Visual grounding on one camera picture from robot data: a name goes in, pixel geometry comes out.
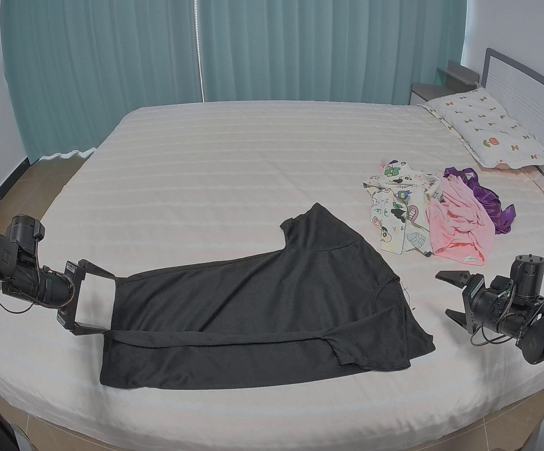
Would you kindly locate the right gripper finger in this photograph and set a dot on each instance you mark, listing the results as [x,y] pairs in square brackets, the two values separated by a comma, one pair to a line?
[462,321]
[455,279]

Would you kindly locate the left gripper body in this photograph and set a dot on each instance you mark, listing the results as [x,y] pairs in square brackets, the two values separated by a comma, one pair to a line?
[58,289]

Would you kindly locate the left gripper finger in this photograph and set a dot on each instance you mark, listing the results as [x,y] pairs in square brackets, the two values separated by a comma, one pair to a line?
[97,271]
[89,329]

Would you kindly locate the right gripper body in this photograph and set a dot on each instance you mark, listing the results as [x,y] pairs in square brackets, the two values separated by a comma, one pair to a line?
[488,310]

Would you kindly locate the black T-shirt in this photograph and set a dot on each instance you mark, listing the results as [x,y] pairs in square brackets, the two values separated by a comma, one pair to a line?
[253,299]

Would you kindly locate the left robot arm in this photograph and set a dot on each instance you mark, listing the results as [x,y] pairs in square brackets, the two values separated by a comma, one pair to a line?
[23,235]

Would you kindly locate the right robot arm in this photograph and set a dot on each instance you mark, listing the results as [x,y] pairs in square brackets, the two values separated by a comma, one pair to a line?
[528,275]

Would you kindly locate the bed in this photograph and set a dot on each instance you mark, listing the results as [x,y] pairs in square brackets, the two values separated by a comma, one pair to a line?
[234,158]

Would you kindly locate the pink garment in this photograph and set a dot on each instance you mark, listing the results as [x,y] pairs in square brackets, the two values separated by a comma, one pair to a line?
[460,233]

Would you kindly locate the purple garment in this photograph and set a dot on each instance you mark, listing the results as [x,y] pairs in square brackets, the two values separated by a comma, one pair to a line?
[492,200]

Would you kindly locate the white printed pyjama top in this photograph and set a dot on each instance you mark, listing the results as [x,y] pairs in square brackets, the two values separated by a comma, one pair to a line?
[394,209]

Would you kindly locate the white printed pillow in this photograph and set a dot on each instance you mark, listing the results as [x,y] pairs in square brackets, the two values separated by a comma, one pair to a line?
[488,125]

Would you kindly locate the grey bedside table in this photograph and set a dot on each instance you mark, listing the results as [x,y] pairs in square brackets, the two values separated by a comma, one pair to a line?
[424,93]

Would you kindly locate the blue-green curtain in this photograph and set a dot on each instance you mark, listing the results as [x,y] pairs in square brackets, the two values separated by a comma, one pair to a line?
[103,54]
[328,31]

